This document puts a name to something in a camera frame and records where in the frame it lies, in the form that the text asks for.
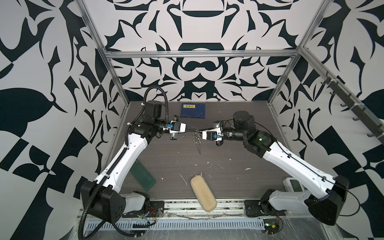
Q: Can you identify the silver keyring cluster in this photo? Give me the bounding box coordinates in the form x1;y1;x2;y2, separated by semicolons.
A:
192;129;201;145

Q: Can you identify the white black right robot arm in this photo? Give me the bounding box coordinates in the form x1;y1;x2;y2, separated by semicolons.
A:
202;111;350;226

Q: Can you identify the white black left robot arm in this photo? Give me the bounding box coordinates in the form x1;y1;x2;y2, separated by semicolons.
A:
78;86;187;240

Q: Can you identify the blue book yellow label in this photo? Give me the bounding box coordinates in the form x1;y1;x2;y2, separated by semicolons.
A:
180;103;206;119

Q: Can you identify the green translucent plastic case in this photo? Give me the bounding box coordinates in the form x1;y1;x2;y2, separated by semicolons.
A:
130;160;156;191

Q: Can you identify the beige glasses case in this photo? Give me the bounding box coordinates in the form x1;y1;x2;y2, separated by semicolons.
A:
190;175;217;213

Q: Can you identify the white digital timer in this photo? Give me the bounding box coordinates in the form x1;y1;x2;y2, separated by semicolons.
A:
283;177;307;192

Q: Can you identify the green circuit board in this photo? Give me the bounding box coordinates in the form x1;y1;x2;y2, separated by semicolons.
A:
263;218;282;235

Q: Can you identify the white slotted cable duct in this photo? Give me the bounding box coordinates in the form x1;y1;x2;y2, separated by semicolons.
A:
85;218;266;231

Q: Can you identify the black wall hook rack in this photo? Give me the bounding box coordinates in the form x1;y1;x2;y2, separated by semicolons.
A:
320;72;384;145

